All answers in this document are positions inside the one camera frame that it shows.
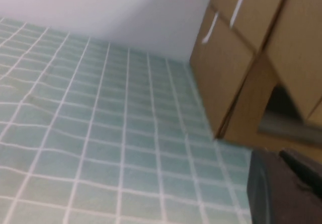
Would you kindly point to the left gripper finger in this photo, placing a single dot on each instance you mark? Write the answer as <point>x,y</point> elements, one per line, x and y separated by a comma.
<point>289,196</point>

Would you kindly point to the cardboard shoe box holding shoe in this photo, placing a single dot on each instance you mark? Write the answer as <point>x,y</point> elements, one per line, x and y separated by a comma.
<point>296,32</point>

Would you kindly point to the cardboard shoe box, empty window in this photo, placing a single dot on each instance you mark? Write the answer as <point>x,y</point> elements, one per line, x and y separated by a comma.
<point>221,83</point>

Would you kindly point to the green checkered tablecloth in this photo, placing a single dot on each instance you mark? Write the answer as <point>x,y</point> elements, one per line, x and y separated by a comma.
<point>100,133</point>

